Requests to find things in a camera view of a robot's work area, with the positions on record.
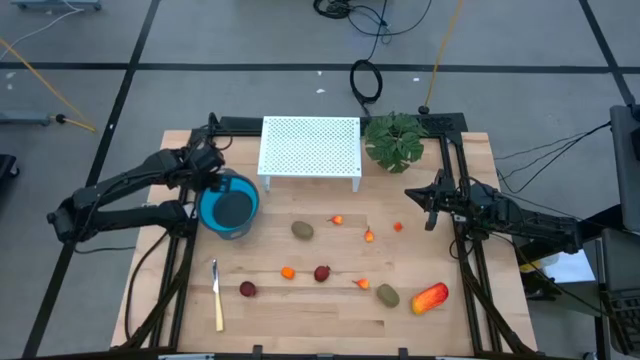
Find black aluminium table frame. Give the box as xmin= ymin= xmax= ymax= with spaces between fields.
xmin=119 ymin=112 xmax=539 ymax=359

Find blue bowl with grey rim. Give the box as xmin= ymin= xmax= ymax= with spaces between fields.
xmin=196 ymin=167 xmax=261 ymax=241

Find black keyboard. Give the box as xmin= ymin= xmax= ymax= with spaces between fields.
xmin=602 ymin=287 xmax=640 ymax=359

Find brown toy kiwi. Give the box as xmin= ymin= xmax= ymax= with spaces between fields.
xmin=376 ymin=283 xmax=401 ymax=309
xmin=291 ymin=220 xmax=315 ymax=241

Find white cable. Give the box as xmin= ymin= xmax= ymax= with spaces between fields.
xmin=0 ymin=7 xmax=86 ymax=49

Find black cable bundle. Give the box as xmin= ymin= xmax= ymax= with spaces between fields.
xmin=313 ymin=0 xmax=434 ymax=37

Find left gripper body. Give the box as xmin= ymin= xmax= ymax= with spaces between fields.
xmin=185 ymin=142 xmax=227 ymax=177

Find knife with pale handle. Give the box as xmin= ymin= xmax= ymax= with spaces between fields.
xmin=211 ymin=258 xmax=225 ymax=333

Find grey stand base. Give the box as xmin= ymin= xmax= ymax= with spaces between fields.
xmin=10 ymin=0 xmax=103 ymax=12
xmin=0 ymin=110 xmax=54 ymax=127

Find green plant in white pot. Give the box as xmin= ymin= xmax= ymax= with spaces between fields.
xmin=363 ymin=111 xmax=429 ymax=175

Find yellow cable with black plug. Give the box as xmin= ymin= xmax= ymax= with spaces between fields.
xmin=0 ymin=37 xmax=97 ymax=134

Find dark grey desk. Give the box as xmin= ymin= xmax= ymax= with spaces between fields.
xmin=597 ymin=227 xmax=640 ymax=360

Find black coiled cable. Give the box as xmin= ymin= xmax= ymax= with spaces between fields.
xmin=348 ymin=0 xmax=392 ymax=118

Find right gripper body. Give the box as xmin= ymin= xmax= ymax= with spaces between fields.
xmin=424 ymin=168 xmax=476 ymax=232

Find yellow cable with black foot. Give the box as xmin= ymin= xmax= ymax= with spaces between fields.
xmin=418 ymin=0 xmax=466 ymax=115

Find red yellow toy mango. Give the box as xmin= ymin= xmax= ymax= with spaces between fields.
xmin=410 ymin=282 xmax=450 ymax=316

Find white perforated metal rack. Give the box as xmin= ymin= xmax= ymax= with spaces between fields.
xmin=256 ymin=115 xmax=363 ymax=193

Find thin black cables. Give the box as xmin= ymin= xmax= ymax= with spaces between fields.
xmin=494 ymin=119 xmax=614 ymax=196

